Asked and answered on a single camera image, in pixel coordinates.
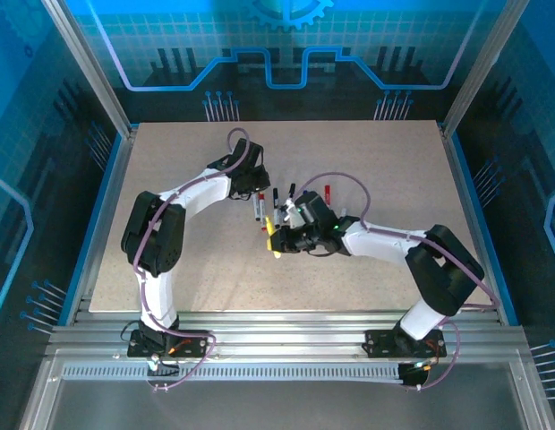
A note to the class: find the black whiteboard marker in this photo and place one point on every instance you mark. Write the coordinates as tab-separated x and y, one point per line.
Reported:
256	208
275	203

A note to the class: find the aluminium frame post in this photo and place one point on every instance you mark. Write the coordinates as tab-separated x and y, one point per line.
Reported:
91	67
482	67

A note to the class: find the black barrel pen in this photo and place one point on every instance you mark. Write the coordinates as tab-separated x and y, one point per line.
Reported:
291	190

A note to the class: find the red whiteboard marker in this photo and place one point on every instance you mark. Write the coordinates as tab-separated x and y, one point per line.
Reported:
327	193
263	212

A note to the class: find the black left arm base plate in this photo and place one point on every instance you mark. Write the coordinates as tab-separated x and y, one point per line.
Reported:
194	351

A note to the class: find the grey pen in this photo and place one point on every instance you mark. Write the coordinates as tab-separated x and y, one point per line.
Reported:
343	210

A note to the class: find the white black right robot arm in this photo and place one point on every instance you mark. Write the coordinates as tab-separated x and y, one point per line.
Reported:
385	244

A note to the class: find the thin yellow pen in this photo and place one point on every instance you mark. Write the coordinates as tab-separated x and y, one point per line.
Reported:
269	226

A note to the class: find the grey metal plate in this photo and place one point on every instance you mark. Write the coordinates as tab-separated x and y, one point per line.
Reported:
277	407

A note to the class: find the aluminium side rail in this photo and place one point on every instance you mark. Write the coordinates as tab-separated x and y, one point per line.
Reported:
105	224
474	224

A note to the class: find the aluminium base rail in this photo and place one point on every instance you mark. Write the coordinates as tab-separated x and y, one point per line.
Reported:
282	331

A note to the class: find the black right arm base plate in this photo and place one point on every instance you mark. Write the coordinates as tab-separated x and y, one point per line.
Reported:
380	345

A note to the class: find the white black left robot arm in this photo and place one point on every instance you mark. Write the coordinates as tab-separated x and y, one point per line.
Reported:
201	192

